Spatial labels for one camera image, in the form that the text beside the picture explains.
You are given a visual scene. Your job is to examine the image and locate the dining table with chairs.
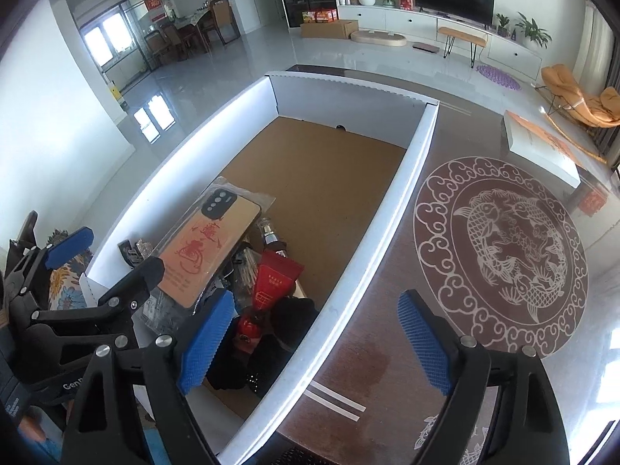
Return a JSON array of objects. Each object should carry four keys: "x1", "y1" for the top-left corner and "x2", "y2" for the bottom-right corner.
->
[{"x1": 145, "y1": 0, "x2": 243, "y2": 66}]

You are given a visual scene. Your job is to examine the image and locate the wooden bench with hairpin legs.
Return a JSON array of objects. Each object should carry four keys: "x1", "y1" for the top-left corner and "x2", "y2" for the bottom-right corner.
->
[{"x1": 437, "y1": 26, "x2": 487, "y2": 69}]

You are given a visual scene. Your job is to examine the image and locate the orange lounge chair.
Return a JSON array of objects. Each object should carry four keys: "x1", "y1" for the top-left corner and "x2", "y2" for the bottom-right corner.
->
[{"x1": 533, "y1": 64, "x2": 620, "y2": 163}]

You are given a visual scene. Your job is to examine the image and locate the red gift boxes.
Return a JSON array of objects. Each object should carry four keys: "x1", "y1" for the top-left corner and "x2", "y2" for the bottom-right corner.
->
[{"x1": 301, "y1": 8, "x2": 339, "y2": 24}]

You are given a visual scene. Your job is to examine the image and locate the brown cardboard box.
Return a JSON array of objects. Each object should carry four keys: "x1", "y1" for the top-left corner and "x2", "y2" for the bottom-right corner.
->
[{"x1": 300, "y1": 19, "x2": 359, "y2": 40}]

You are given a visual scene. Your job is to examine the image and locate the floral cloth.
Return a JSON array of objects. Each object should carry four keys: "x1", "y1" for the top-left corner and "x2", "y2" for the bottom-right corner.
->
[{"x1": 48, "y1": 249, "x2": 95, "y2": 312}]

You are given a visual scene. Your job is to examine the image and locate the oval wooden board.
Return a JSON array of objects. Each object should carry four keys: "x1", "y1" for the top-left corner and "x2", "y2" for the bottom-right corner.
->
[{"x1": 351, "y1": 30, "x2": 408, "y2": 50}]

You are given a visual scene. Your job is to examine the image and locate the rhinestone hair claw clip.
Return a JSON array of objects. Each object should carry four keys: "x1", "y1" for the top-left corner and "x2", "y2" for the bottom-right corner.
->
[{"x1": 133, "y1": 238, "x2": 155, "y2": 266}]

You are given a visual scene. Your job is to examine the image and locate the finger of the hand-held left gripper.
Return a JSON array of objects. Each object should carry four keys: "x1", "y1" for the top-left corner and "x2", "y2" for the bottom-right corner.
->
[
  {"x1": 29, "y1": 256, "x2": 166, "y2": 367},
  {"x1": 4, "y1": 227, "x2": 94, "y2": 320}
]

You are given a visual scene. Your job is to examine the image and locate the purple floor mat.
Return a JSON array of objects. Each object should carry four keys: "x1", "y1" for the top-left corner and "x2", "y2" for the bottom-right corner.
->
[{"x1": 475, "y1": 64, "x2": 522, "y2": 91}]

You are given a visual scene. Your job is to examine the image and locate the white book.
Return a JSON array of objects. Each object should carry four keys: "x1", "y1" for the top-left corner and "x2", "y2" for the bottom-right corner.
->
[{"x1": 501, "y1": 110, "x2": 582, "y2": 189}]

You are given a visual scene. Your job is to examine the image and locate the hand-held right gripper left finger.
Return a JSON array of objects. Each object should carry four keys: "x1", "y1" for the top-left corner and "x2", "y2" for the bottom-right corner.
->
[{"x1": 60, "y1": 289, "x2": 236, "y2": 465}]

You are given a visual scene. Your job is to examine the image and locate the white television cabinet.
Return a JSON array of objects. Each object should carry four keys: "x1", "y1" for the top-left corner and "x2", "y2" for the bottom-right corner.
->
[{"x1": 336, "y1": 4, "x2": 543, "y2": 83}]

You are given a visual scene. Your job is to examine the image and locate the glass sliding door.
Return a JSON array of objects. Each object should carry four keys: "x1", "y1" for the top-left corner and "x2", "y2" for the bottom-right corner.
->
[{"x1": 72, "y1": 0, "x2": 176, "y2": 94}]

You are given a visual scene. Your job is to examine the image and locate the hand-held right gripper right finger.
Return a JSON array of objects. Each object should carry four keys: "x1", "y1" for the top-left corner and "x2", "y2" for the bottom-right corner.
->
[{"x1": 397, "y1": 289, "x2": 570, "y2": 465}]

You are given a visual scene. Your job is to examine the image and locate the phone case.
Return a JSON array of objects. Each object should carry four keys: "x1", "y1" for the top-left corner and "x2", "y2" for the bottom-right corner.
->
[{"x1": 157, "y1": 176, "x2": 277, "y2": 317}]

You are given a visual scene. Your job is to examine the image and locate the large white cardboard box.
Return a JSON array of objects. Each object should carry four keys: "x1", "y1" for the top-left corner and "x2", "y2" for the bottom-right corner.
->
[{"x1": 80, "y1": 72, "x2": 440, "y2": 465}]

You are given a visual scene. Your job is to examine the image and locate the black velvet pouch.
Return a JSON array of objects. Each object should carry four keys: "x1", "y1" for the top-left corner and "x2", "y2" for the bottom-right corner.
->
[{"x1": 208, "y1": 295, "x2": 318, "y2": 394}]

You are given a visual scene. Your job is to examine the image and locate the covered standing air conditioner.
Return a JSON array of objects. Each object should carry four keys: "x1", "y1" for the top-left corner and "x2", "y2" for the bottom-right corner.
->
[{"x1": 574, "y1": 5, "x2": 616, "y2": 85}]

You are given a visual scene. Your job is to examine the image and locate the large green potted plant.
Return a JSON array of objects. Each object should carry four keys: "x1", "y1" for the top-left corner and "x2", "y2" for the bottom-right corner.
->
[{"x1": 514, "y1": 12, "x2": 553, "y2": 50}]

